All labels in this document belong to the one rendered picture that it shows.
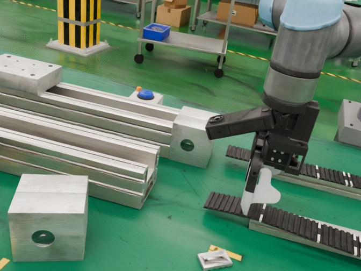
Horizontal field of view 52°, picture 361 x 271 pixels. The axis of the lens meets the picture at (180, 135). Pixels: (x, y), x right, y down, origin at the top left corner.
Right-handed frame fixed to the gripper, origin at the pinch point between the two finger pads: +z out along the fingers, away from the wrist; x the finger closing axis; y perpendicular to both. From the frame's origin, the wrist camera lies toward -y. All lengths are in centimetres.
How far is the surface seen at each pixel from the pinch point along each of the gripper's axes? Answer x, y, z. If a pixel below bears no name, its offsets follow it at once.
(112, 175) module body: -5.6, -23.6, -0.7
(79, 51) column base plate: 284, -183, 82
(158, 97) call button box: 32.6, -27.0, -0.2
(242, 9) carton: 495, -43, 45
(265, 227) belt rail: -1.8, 5.0, 4.5
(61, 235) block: -21.1, -24.5, 0.1
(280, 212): 0.1, 7.0, 2.0
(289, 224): -2.5, 8.7, 2.0
